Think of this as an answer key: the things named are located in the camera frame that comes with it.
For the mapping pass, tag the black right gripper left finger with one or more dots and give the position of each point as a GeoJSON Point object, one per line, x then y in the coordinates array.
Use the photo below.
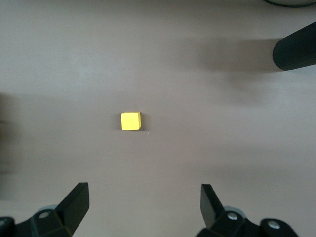
{"type": "Point", "coordinates": [69, 217]}

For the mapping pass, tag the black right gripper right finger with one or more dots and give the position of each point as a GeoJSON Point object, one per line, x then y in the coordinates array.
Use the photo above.
{"type": "Point", "coordinates": [217, 222]}

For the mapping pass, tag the yellow wooden block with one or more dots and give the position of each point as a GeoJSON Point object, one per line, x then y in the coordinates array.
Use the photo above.
{"type": "Point", "coordinates": [130, 121]}

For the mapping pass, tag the black ribbed cylinder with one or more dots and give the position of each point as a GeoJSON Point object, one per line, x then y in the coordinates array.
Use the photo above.
{"type": "Point", "coordinates": [296, 49]}

